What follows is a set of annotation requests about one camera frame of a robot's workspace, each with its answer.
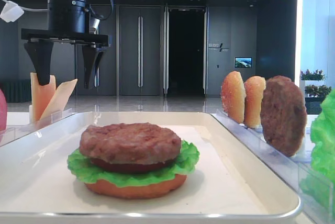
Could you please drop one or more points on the flower planter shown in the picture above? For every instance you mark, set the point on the flower planter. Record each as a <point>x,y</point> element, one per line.
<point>313,84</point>

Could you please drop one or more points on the grey double door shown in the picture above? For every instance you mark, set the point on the grey double door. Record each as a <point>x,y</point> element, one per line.
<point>140,30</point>

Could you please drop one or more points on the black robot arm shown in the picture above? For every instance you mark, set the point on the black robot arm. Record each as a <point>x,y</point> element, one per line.
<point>68,22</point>

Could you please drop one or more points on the orange cheese slice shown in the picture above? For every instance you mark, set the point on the orange cheese slice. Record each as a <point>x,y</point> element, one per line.
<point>60,98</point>
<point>41,95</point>

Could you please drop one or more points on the wall screen display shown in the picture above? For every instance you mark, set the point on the wall screen display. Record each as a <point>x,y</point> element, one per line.
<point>243,62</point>

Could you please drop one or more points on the red tomato slice standing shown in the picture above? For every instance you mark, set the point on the red tomato slice standing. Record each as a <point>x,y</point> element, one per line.
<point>3,111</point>

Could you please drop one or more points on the bun half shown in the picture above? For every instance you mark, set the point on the bun half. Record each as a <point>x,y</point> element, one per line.
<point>254,87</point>
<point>233,96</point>

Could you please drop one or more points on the bottom bun on tray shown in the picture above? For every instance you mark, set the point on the bottom bun on tray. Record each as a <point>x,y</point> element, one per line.
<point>156,190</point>

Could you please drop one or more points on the brown meat patty on tray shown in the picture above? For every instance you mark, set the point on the brown meat patty on tray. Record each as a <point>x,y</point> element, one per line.
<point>138,143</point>

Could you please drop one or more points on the bun half back right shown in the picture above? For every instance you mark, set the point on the bun half back right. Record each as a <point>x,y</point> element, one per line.
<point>254,87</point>

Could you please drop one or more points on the clear acrylic left rack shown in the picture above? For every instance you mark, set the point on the clear acrylic left rack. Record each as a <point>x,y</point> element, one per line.
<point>20,124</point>

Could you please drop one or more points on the white cable tag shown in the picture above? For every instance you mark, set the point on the white cable tag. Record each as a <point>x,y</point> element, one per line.
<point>11,12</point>

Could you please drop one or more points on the clear acrylic rack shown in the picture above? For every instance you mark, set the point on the clear acrylic rack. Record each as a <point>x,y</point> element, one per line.
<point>20,124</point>
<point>291,170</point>

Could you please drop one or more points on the clear acrylic right rack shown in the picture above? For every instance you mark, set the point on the clear acrylic right rack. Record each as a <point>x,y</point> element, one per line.
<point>291,170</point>

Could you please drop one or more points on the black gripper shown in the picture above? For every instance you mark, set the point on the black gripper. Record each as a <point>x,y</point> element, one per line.
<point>41,50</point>

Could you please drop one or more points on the white rectangular tray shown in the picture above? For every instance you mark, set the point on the white rectangular tray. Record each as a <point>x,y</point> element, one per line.
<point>230,184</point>

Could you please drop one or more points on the green lettuce leaf on tray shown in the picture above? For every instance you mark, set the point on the green lettuce leaf on tray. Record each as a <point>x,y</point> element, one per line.
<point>86,172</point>

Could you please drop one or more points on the bun half back left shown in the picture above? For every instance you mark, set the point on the bun half back left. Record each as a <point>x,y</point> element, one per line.
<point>233,96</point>

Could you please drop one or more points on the green lettuce leaf standing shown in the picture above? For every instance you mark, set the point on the green lettuce leaf standing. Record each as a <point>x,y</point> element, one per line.
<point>322,155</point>

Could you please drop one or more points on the brown meat patty standing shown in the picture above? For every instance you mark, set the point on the brown meat patty standing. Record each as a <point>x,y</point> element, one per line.
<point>283,115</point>

